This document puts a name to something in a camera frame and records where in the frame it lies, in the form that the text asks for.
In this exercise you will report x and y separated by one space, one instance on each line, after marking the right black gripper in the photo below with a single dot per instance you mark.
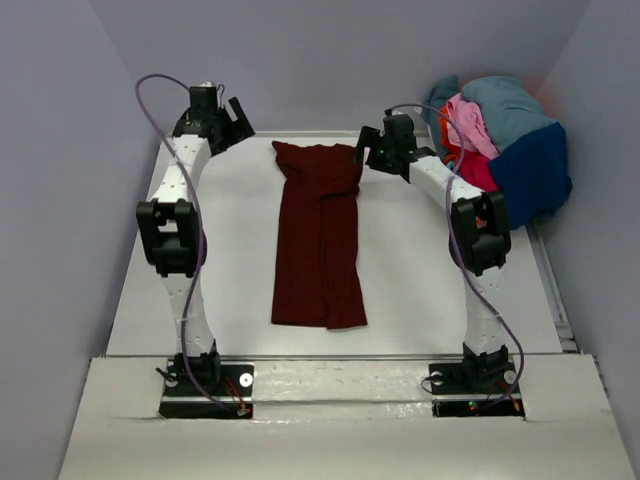
367 138

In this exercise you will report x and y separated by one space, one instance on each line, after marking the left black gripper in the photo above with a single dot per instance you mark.
239 130

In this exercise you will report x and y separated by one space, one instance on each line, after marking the maroon t shirt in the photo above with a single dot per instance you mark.
316 279

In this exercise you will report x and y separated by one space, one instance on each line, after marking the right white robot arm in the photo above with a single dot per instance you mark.
479 242

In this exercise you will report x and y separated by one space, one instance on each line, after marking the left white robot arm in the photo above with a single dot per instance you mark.
171 230

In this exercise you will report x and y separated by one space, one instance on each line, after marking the orange t shirt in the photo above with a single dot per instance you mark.
449 152

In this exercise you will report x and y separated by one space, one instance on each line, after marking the teal t shirt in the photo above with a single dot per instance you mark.
442 91

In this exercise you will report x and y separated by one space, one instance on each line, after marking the pink t shirt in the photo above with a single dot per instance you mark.
471 132

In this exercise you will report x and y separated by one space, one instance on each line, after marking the grey blue t shirt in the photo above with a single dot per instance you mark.
508 110

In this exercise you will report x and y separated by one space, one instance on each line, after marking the navy blue t shirt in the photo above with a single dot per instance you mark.
532 175

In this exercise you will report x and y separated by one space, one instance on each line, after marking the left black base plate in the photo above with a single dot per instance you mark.
232 395

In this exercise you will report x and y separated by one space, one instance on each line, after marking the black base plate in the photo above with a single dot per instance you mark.
454 396
232 395

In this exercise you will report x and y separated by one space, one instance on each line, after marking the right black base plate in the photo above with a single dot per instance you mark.
454 396

